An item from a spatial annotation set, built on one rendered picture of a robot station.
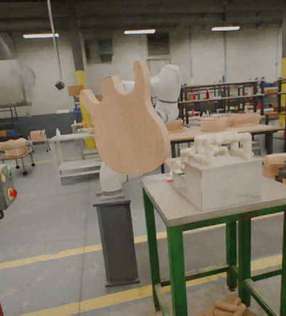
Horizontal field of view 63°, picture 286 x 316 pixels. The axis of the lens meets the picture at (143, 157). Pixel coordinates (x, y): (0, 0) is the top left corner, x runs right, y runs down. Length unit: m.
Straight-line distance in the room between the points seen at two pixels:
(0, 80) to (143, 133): 0.49
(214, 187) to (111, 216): 1.01
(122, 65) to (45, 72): 3.58
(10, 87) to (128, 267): 1.56
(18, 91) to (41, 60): 11.55
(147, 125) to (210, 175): 0.30
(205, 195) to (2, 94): 0.78
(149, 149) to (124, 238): 1.09
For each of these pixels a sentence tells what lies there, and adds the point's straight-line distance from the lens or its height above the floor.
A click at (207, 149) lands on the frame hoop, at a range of 0.91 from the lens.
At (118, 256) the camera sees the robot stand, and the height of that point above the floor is 0.25.
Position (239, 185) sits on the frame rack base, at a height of 1.01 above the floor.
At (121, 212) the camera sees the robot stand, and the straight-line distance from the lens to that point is 1.77.
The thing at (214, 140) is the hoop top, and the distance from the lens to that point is 0.91.
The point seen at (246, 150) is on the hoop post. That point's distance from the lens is 1.01.
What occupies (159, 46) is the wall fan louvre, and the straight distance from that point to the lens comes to 12.74.
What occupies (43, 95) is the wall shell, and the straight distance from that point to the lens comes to 12.23.
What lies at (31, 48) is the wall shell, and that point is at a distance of 12.58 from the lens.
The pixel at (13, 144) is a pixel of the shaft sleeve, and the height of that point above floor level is 1.25.
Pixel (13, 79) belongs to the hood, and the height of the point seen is 1.47.
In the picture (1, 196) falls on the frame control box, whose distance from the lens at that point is 1.32.
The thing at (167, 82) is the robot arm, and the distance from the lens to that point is 1.16.
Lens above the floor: 1.35
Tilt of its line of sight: 12 degrees down
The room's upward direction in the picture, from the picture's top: 5 degrees counter-clockwise
